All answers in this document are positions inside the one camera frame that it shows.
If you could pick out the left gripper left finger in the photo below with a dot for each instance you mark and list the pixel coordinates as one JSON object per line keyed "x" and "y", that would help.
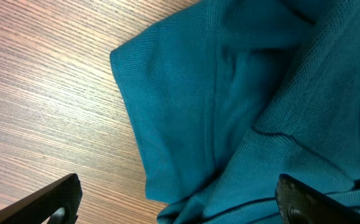
{"x": 58, "y": 202}

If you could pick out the blue t-shirt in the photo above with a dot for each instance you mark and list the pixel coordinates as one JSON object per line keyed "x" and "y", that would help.
{"x": 224, "y": 96}

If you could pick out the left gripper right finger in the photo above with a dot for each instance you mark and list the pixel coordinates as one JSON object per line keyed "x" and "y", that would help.
{"x": 298, "y": 203}

